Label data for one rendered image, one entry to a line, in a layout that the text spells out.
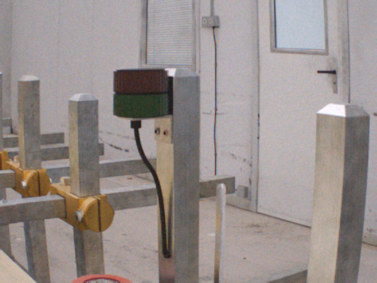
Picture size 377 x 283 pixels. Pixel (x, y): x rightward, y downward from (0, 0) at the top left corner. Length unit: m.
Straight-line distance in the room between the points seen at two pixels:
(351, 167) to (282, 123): 3.97
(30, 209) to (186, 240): 0.31
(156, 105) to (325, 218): 0.24
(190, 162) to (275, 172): 3.88
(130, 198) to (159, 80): 0.39
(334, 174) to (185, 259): 0.28
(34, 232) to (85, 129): 0.33
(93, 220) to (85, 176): 0.07
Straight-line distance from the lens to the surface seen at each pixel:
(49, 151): 1.50
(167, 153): 0.72
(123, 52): 6.29
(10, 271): 0.83
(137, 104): 0.67
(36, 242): 1.21
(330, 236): 0.54
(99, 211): 0.93
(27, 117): 1.16
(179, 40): 5.53
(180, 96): 0.70
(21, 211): 0.95
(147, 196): 1.05
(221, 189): 0.81
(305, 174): 4.36
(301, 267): 0.97
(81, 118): 0.92
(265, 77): 4.60
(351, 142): 0.52
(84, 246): 0.96
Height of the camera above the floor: 1.18
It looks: 8 degrees down
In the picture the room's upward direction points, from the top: straight up
